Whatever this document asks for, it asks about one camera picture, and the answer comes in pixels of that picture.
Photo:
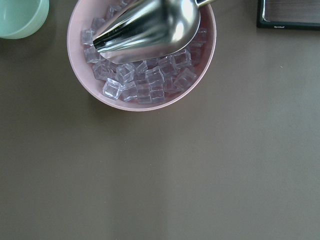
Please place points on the black framed wooden tray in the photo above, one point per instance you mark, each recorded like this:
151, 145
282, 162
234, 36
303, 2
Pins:
288, 14

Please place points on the pink bowl of ice cubes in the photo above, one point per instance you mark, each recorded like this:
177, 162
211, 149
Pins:
81, 18

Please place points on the metal ice scoop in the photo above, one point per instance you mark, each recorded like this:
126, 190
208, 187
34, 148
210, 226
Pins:
147, 29

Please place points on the mint green bowl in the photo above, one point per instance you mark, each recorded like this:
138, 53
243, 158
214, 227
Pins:
22, 18

